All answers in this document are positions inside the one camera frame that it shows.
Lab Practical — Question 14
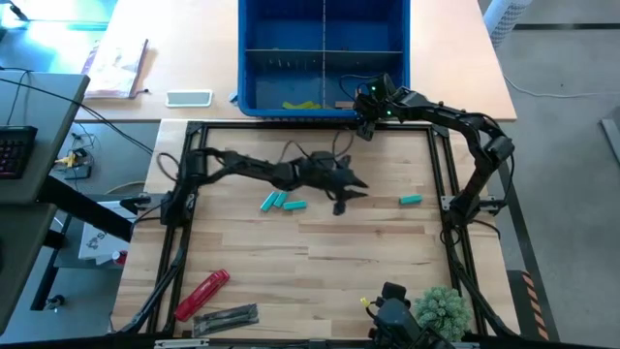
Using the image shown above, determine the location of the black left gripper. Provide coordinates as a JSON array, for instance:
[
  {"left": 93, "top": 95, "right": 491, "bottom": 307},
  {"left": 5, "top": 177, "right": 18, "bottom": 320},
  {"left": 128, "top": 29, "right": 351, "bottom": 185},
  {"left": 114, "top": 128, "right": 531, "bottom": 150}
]
[{"left": 289, "top": 150, "right": 371, "bottom": 217}]

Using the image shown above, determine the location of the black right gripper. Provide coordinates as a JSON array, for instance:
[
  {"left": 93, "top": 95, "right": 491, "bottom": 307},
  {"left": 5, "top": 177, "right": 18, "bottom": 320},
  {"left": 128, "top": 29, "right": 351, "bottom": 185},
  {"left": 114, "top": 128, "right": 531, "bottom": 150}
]
[{"left": 353, "top": 89, "right": 414, "bottom": 142}]

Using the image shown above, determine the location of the blue plastic bin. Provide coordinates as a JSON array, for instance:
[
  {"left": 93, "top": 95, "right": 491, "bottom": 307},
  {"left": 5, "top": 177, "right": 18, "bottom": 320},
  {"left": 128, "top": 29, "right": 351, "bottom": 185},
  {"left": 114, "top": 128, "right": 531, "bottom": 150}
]
[{"left": 235, "top": 0, "right": 412, "bottom": 120}]

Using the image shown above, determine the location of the green artificial plant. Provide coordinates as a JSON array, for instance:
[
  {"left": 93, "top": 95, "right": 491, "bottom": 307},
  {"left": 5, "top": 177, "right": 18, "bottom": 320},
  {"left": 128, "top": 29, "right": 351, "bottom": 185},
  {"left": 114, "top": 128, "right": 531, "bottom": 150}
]
[{"left": 415, "top": 284, "right": 473, "bottom": 343}]

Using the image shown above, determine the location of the white mesh chair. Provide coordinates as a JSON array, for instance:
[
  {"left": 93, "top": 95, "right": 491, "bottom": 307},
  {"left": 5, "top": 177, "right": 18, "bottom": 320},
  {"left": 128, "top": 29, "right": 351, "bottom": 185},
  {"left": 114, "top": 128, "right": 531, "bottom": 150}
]
[{"left": 482, "top": 0, "right": 533, "bottom": 50}]

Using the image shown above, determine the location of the white smartphone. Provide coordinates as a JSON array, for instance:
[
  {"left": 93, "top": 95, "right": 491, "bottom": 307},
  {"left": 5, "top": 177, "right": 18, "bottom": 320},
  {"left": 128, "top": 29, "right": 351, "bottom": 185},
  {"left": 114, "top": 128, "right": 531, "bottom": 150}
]
[{"left": 165, "top": 89, "right": 215, "bottom": 110}]

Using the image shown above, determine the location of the dark grey elongated tool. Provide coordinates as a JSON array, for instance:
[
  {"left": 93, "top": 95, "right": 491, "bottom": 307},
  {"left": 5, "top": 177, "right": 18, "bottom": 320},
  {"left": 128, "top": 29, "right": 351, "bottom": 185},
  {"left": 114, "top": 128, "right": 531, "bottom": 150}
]
[{"left": 192, "top": 302, "right": 261, "bottom": 339}]

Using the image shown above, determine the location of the red plastic tool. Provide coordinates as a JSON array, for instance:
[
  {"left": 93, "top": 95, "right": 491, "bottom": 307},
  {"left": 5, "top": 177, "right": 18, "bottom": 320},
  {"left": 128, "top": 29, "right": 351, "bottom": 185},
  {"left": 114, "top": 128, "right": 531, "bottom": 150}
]
[{"left": 172, "top": 269, "right": 232, "bottom": 324}]

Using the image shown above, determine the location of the light wooden desk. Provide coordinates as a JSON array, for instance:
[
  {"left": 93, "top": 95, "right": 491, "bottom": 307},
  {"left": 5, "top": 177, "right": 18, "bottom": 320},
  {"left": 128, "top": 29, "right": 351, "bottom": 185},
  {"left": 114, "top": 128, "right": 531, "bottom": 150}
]
[{"left": 75, "top": 0, "right": 518, "bottom": 123}]

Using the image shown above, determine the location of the orange black hazard striped plate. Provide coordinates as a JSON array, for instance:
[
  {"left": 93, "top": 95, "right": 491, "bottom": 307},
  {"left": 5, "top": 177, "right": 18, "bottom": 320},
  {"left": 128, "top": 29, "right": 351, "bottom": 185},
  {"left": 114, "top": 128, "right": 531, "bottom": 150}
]
[{"left": 506, "top": 269, "right": 552, "bottom": 342}]

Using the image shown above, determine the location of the grey metal floor bar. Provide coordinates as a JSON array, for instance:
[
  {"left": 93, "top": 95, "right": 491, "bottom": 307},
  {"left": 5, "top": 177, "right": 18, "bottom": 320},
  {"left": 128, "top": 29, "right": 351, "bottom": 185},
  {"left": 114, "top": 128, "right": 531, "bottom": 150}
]
[{"left": 600, "top": 118, "right": 620, "bottom": 166}]

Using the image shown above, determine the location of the white printed paper box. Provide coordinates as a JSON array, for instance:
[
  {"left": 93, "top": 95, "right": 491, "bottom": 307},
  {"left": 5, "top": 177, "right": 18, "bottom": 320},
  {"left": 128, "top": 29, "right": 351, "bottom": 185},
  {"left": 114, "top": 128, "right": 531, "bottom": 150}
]
[{"left": 77, "top": 199, "right": 131, "bottom": 267}]

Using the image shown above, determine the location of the black desk support beam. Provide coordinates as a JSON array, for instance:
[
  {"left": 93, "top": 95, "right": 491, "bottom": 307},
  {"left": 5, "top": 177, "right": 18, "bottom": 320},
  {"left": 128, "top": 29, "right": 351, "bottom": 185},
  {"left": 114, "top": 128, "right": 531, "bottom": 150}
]
[{"left": 36, "top": 174, "right": 137, "bottom": 243}]

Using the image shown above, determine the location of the small black electronics box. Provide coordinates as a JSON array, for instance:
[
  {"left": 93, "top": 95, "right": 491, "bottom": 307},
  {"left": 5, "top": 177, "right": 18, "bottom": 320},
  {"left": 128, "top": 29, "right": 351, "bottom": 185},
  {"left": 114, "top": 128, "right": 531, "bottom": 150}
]
[{"left": 62, "top": 164, "right": 93, "bottom": 181}]

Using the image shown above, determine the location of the black caster wheel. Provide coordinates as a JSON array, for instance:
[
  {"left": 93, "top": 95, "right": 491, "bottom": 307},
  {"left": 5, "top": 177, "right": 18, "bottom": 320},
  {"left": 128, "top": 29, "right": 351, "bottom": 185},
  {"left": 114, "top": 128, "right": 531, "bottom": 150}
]
[{"left": 44, "top": 293, "right": 67, "bottom": 312}]

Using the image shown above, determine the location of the grey side desk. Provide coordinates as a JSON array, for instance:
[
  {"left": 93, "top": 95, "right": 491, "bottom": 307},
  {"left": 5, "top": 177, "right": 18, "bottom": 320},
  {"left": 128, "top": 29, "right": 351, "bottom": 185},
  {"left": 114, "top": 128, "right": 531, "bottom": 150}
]
[{"left": 0, "top": 70, "right": 92, "bottom": 335}]

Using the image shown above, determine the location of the black keyboard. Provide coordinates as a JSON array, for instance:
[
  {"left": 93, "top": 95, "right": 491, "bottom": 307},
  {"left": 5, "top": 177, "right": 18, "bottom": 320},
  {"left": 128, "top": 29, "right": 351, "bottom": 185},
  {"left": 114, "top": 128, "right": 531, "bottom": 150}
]
[{"left": 0, "top": 124, "right": 40, "bottom": 181}]

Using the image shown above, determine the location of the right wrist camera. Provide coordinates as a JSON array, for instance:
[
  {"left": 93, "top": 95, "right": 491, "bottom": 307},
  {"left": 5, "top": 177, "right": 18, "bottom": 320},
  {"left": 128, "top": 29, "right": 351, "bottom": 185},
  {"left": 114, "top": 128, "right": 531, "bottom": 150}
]
[{"left": 365, "top": 74, "right": 397, "bottom": 102}]

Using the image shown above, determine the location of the white floor cable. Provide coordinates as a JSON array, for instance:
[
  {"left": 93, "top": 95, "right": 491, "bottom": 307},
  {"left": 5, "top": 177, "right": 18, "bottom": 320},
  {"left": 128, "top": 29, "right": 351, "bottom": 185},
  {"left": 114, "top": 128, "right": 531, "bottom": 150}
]
[{"left": 502, "top": 71, "right": 620, "bottom": 100}]

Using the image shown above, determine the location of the yellow cable connector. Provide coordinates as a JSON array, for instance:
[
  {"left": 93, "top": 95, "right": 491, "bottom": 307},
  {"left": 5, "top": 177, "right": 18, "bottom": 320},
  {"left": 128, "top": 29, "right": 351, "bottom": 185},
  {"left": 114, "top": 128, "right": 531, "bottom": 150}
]
[{"left": 54, "top": 149, "right": 79, "bottom": 170}]

